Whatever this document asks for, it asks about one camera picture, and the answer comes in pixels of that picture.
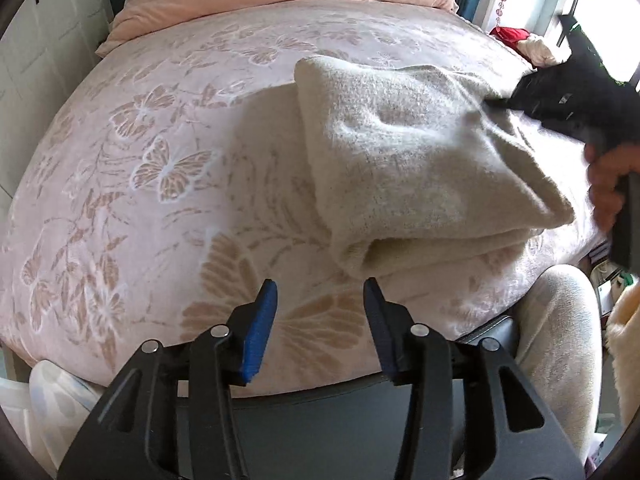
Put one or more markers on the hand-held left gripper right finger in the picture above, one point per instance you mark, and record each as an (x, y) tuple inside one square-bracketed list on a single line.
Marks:
[(381, 332)]

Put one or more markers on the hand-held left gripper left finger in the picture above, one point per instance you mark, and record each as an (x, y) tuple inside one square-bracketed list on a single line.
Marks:
[(257, 335)]

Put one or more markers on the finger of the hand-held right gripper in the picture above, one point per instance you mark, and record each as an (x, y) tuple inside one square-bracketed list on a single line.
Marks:
[(510, 99)]

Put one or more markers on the beige towel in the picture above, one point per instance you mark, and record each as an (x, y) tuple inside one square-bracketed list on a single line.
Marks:
[(425, 160)]

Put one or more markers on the person's right forearm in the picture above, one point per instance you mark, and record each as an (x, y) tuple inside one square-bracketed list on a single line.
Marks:
[(624, 340)]

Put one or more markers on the person's right hand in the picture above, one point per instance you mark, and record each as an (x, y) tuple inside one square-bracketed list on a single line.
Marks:
[(605, 180)]

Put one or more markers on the red cloth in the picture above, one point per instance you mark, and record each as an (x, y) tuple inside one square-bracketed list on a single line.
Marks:
[(510, 35)]

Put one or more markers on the person's right leg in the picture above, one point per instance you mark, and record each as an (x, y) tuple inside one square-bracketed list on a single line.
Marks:
[(555, 340)]

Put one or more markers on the person's leg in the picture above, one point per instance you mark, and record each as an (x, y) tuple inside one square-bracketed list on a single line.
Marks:
[(55, 405), (555, 340)]

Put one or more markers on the bedside storage organizer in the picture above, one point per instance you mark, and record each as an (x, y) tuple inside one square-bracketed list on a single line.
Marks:
[(602, 272)]

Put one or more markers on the pink butterfly printed blanket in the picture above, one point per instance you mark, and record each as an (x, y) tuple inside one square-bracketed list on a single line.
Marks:
[(175, 160)]

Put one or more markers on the person's left leg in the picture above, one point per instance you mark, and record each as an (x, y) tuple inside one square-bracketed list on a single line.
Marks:
[(55, 405)]

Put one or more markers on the white wardrobe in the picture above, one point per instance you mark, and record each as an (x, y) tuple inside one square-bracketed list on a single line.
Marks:
[(45, 50)]

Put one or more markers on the dark bed frame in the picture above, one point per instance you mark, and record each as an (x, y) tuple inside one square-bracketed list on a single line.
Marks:
[(320, 425)]

